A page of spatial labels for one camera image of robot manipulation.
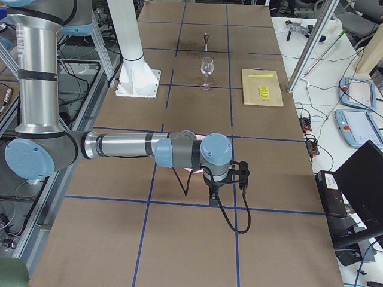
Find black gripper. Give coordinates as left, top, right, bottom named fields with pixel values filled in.
left=203, top=173, right=224, bottom=206

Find steel cocktail jigger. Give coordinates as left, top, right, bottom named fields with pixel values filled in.
left=203, top=33, right=210, bottom=51

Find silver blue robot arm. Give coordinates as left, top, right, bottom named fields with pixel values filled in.
left=5, top=1, right=233, bottom=206

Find pink bowl of ice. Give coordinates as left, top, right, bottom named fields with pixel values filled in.
left=185, top=135, right=205, bottom=173

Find clear wine glass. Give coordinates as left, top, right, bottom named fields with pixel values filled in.
left=200, top=57, right=214, bottom=90

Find lemon slices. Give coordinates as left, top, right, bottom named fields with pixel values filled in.
left=258, top=85, right=269, bottom=100

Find bamboo cutting board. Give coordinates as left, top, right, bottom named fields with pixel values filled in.
left=241, top=69, right=284, bottom=107

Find black box with label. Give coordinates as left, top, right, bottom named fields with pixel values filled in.
left=315, top=170, right=348, bottom=218

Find yellow plastic knife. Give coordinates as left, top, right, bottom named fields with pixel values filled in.
left=248, top=74, right=275, bottom=78

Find black laptop monitor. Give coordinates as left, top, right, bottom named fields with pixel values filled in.
left=333, top=140, right=382, bottom=249

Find near blue teach pendant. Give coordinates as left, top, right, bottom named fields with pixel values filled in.
left=335, top=109, right=382, bottom=149

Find blue teach pendant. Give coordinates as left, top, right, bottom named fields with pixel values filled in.
left=335, top=109, right=382, bottom=149
left=339, top=77, right=377, bottom=111

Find far blue teach pendant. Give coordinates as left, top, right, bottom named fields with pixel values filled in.
left=339, top=77, right=377, bottom=111

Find black camera cable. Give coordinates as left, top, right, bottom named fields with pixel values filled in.
left=209, top=173, right=252, bottom=234

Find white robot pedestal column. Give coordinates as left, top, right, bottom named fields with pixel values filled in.
left=107, top=0, right=161, bottom=99

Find green handled reach grabber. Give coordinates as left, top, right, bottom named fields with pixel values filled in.
left=300, top=30, right=346, bottom=84

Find aluminium frame post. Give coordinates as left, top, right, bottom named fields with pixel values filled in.
left=287, top=0, right=339, bottom=93

